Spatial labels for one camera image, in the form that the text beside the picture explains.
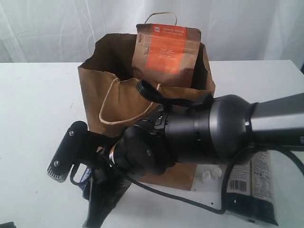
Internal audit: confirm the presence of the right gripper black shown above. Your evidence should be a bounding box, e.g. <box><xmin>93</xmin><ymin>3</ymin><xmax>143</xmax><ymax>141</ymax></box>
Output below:
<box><xmin>82</xmin><ymin>140</ymin><xmax>152</xmax><ymax>228</ymax></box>

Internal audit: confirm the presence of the brown pouch orange label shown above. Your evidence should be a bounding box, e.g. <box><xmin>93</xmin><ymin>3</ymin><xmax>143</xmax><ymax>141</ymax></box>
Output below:
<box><xmin>132</xmin><ymin>24</ymin><xmax>201</xmax><ymax>87</ymax></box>

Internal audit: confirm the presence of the brown paper shopping bag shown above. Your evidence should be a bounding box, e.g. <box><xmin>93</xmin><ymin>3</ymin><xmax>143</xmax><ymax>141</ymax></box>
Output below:
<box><xmin>77</xmin><ymin>11</ymin><xmax>216</xmax><ymax>190</ymax></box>

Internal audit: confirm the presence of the black cable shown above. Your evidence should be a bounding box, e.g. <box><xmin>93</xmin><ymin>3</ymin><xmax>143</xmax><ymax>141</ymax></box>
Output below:
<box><xmin>128</xmin><ymin>149</ymin><xmax>304</xmax><ymax>212</ymax></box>

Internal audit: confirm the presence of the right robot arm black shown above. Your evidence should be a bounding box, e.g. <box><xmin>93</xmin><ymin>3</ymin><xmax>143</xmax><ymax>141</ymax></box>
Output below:
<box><xmin>84</xmin><ymin>80</ymin><xmax>304</xmax><ymax>228</ymax></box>

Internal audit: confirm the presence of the blue white milk carton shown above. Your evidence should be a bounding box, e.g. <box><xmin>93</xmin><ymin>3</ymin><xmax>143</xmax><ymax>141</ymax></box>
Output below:
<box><xmin>79</xmin><ymin>166</ymin><xmax>92</xmax><ymax>200</ymax></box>

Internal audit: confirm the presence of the dark noodle packet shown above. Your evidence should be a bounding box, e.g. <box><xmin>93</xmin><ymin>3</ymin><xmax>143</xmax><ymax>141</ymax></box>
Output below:
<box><xmin>225</xmin><ymin>152</ymin><xmax>278</xmax><ymax>226</ymax></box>

